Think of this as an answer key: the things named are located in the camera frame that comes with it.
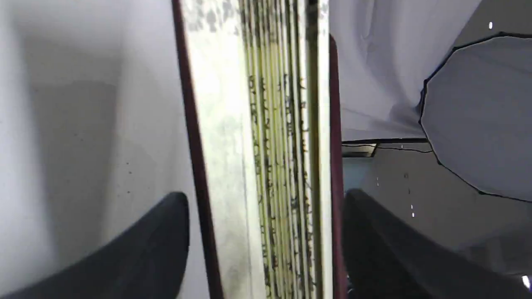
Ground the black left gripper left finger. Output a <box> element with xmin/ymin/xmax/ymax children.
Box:
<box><xmin>4</xmin><ymin>192</ymin><xmax>190</xmax><ymax>299</ymax></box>

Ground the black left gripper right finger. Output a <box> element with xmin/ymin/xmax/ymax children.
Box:
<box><xmin>343</xmin><ymin>189</ymin><xmax>531</xmax><ymax>299</ymax></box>

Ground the paper folding fan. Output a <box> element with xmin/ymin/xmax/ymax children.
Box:
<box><xmin>172</xmin><ymin>0</ymin><xmax>345</xmax><ymax>299</ymax></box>

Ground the white photo softbox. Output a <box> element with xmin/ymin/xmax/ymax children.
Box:
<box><xmin>419</xmin><ymin>32</ymin><xmax>531</xmax><ymax>203</ymax></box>

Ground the grey backdrop curtain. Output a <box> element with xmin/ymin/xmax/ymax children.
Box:
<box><xmin>329</xmin><ymin>0</ymin><xmax>480</xmax><ymax>142</ymax></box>

